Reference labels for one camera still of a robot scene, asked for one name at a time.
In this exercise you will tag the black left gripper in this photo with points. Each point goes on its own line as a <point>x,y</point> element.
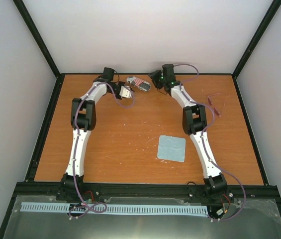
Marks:
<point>121,82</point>

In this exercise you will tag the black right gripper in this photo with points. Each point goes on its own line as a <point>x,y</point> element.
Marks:
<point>153,76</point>

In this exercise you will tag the flag print glasses case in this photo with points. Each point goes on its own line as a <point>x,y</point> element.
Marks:
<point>139,83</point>

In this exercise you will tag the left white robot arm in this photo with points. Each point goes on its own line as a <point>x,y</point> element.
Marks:
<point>83,121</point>

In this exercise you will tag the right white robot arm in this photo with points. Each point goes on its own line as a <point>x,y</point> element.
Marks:
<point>195,125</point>

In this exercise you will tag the pink transparent sunglasses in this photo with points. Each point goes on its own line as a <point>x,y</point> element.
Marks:
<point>212,100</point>

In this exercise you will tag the light blue cleaning cloth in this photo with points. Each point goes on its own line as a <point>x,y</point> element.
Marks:
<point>171,148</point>

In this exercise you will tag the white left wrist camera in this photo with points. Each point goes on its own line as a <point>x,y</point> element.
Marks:
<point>126,92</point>

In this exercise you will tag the light blue slotted cable duct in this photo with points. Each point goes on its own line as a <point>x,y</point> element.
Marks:
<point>114,209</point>

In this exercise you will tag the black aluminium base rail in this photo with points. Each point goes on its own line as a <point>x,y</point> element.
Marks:
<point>188,193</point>

